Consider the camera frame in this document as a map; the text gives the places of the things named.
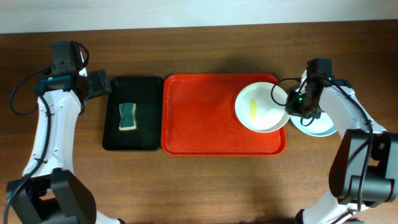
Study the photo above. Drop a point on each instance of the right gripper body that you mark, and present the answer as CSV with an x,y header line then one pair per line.
x,y
300,104

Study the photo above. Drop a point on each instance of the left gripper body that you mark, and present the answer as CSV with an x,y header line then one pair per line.
x,y
99,83

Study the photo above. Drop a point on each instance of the light blue plate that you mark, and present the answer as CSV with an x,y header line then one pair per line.
x,y
321,127

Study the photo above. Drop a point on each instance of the green and yellow sponge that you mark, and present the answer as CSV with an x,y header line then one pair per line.
x,y
127,113

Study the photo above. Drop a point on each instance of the white plate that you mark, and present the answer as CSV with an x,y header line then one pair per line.
x,y
256,110

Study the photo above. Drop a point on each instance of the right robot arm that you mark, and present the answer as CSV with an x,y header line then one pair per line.
x,y
363,174

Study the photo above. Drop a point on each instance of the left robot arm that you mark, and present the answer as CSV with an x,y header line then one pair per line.
x,y
48,191

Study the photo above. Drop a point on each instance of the black plastic tray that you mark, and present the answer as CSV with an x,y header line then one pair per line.
x,y
147,94

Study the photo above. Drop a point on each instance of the red plastic tray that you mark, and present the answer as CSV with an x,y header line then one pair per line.
x,y
198,117

